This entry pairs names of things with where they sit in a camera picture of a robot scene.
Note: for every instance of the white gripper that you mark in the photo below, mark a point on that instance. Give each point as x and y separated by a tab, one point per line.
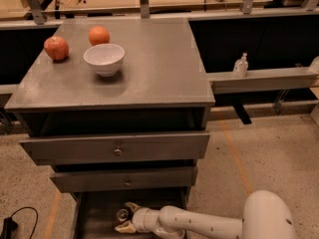
141	217

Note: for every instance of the red coke can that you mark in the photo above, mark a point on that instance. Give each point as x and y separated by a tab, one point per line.
122	215

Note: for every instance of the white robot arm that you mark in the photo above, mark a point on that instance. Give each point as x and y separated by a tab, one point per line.
265	216

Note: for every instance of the grey open bottom drawer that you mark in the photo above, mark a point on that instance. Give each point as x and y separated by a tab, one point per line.
96	212

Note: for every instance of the grey middle drawer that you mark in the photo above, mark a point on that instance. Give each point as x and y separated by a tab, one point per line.
127	179

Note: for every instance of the grey drawer cabinet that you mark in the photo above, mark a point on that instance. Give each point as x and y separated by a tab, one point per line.
161	88

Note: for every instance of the white ceramic bowl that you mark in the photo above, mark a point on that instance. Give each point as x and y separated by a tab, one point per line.
105	59

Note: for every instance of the clear sanitizer pump bottle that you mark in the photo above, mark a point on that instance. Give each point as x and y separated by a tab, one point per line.
241	66

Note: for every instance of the orange fruit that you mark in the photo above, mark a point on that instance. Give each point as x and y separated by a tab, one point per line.
99	35

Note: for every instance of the red apple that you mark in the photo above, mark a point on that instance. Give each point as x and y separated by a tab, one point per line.
56	48

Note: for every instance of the grey metal railing beam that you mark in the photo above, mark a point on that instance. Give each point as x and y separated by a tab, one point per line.
262	80

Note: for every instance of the black floor cable plug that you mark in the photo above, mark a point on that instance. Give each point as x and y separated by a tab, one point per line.
10	225

